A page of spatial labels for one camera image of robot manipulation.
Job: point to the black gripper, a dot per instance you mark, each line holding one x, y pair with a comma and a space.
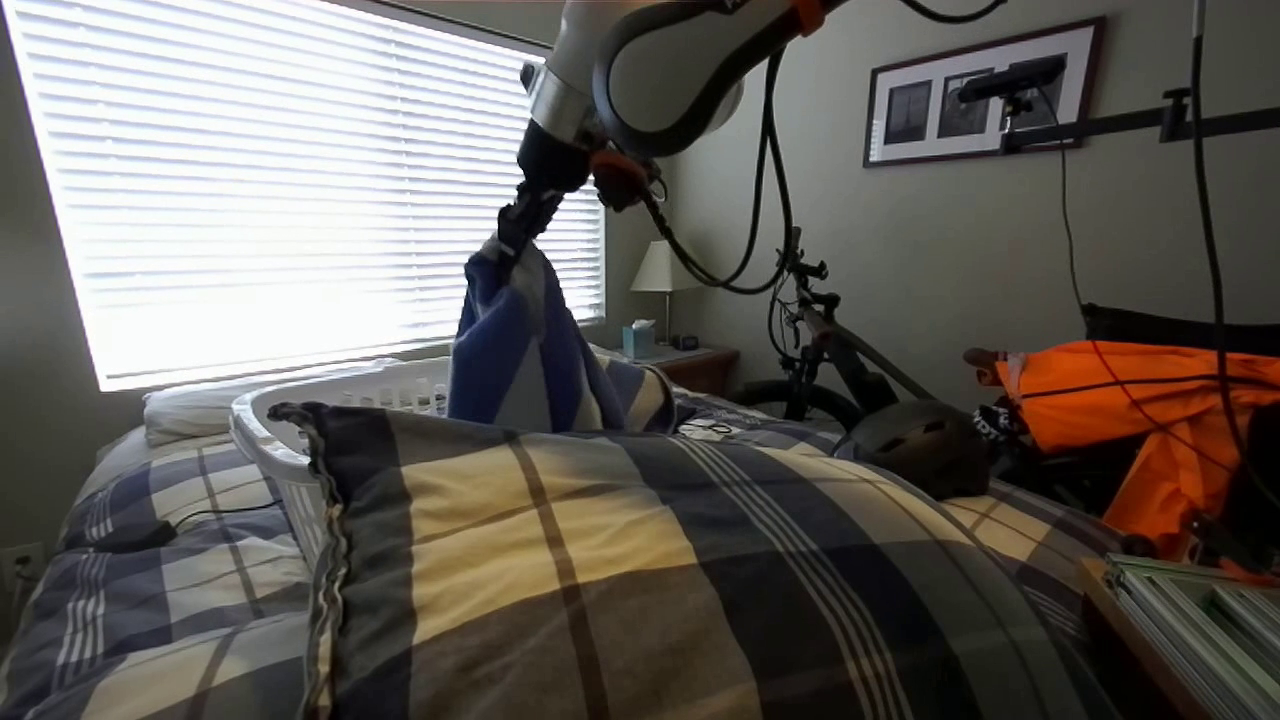
550, 167

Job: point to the white and blue striped towel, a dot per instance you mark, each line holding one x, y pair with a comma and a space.
532, 344

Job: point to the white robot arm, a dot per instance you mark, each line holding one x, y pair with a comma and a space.
664, 63

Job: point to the white plastic laundry basket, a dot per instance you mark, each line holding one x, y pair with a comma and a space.
284, 423

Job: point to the white table lamp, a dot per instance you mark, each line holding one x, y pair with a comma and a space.
655, 274

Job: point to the small teal cup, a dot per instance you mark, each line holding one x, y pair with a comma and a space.
642, 337

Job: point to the white window blinds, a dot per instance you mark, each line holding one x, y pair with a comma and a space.
293, 185

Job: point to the brown wooden nightstand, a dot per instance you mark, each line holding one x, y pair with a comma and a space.
702, 366

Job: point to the black bicycle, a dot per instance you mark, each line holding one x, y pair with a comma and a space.
833, 344

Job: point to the white pillow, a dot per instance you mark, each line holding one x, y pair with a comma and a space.
195, 410

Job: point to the plaid pillow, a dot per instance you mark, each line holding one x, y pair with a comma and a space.
664, 575

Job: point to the black framed picture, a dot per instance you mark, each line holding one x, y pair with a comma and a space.
922, 107

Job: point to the black helmet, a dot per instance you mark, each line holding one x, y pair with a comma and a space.
922, 447

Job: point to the orange jacket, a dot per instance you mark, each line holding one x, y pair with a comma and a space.
1147, 425

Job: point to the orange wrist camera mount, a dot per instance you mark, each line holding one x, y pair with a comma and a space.
621, 182

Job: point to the black stereo camera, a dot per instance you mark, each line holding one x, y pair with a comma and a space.
1013, 81

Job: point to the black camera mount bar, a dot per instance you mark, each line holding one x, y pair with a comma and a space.
1147, 121

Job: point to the aluminium frame robot table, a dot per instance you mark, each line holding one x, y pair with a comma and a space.
1202, 627

